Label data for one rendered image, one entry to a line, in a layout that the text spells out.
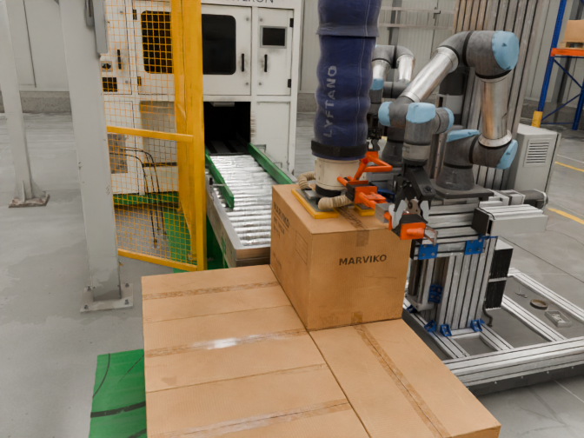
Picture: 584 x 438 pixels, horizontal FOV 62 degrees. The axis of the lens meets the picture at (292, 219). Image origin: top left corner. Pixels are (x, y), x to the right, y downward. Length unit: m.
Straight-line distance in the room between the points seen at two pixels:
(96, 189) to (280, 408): 1.85
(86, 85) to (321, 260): 1.68
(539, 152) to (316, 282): 1.21
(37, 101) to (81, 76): 8.19
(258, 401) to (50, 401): 1.26
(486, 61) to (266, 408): 1.29
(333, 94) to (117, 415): 1.65
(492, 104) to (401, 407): 1.06
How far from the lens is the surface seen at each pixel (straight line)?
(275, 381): 1.66
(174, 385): 1.66
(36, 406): 2.59
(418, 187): 1.39
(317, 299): 1.84
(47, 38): 11.07
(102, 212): 3.03
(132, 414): 2.42
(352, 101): 1.86
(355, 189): 1.74
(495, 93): 1.85
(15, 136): 5.17
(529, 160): 2.45
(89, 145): 2.93
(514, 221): 2.12
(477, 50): 1.78
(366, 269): 1.86
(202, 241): 3.18
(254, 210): 3.16
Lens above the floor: 1.58
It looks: 20 degrees down
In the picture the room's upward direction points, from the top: 2 degrees clockwise
